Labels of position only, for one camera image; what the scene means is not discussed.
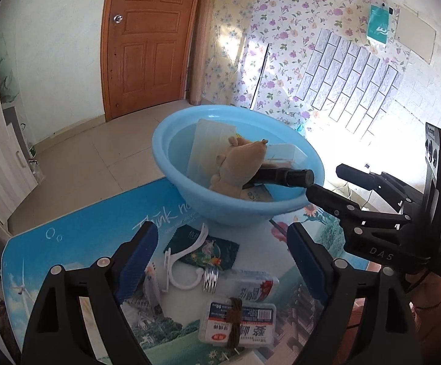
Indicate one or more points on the blue printed desktop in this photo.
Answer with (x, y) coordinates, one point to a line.
(72, 235)

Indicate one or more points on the black cylindrical bottle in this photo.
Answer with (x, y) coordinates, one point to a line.
(281, 178)

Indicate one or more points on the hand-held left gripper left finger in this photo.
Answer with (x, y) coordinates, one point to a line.
(138, 258)

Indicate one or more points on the white wall panel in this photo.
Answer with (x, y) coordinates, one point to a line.
(416, 34)

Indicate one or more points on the teal paper bag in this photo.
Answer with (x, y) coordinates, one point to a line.
(379, 24)

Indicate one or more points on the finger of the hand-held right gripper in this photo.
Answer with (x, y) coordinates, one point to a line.
(357, 176)
(330, 201)

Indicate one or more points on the white pill bottle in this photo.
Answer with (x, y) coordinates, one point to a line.
(250, 283)

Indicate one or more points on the dark green printed packet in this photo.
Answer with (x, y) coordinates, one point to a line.
(205, 253)

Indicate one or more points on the white box brown band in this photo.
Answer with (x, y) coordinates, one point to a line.
(243, 319)

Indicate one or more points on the tan plush dog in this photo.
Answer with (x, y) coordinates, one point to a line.
(239, 163)

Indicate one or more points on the silver printed snack packet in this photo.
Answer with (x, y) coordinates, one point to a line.
(150, 292)

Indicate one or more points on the rolled bamboo mat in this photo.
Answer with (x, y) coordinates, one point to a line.
(201, 38)

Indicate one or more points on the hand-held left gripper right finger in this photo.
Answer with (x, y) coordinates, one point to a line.
(308, 262)

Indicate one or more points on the brown wooden door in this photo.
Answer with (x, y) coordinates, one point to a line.
(148, 38)

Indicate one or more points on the blue plastic basin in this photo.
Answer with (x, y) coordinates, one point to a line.
(212, 205)

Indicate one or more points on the white plastic hook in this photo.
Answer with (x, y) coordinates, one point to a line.
(188, 254)

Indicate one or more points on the clear plastic box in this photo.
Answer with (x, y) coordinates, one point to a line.
(209, 148)

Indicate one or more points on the person's right forearm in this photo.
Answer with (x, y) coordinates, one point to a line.
(439, 311)

